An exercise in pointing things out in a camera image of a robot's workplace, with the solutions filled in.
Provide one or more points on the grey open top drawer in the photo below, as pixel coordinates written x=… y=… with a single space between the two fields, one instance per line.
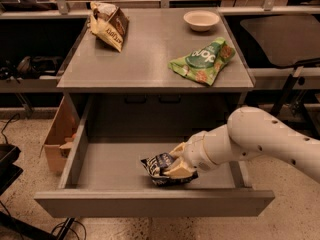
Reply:
x=104 y=177

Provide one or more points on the grey cabinet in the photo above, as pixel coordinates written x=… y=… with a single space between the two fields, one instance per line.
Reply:
x=134 y=94

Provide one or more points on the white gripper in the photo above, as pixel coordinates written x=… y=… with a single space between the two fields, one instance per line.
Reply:
x=196 y=152

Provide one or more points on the white bowl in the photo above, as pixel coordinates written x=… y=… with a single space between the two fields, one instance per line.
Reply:
x=201 y=20

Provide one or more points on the green chip bag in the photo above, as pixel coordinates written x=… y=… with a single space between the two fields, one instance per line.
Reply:
x=203 y=65

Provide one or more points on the black equipment left edge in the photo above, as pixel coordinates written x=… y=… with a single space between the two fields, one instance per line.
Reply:
x=9 y=172

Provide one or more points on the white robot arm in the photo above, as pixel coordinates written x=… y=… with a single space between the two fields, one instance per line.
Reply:
x=251 y=132

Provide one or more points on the black headphones on shelf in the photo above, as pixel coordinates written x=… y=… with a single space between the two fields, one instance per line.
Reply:
x=32 y=67

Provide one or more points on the blue chip bag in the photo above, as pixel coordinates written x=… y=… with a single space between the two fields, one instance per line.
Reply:
x=155 y=167

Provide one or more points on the cardboard box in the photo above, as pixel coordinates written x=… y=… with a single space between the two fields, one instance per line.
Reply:
x=62 y=131

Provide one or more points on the brown yellow chip bag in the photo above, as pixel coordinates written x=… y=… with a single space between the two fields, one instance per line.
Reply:
x=108 y=23

